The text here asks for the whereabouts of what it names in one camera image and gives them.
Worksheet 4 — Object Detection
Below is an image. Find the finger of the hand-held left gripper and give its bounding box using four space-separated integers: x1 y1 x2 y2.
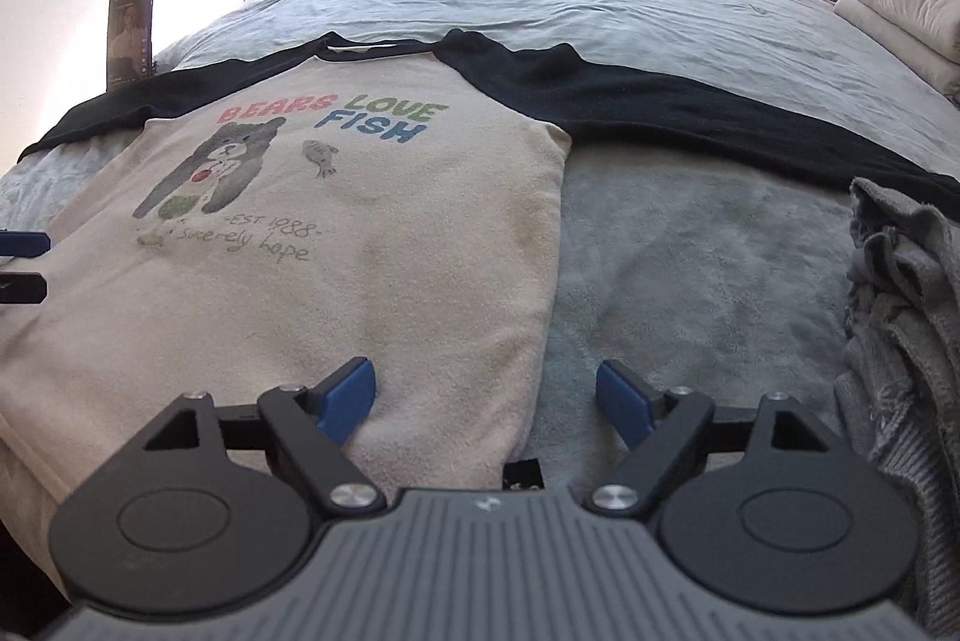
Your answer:
0 230 52 259
0 271 48 305

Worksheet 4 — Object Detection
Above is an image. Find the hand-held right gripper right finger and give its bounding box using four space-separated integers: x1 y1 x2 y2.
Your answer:
585 360 835 514

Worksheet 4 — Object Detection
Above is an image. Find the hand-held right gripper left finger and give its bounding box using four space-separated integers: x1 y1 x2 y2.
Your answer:
142 356 388 520

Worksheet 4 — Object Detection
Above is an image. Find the cream and black printed sweatshirt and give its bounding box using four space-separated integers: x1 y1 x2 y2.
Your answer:
0 30 960 516

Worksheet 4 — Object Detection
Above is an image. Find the upright black smartphone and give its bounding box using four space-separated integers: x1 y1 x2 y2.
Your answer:
107 0 158 94

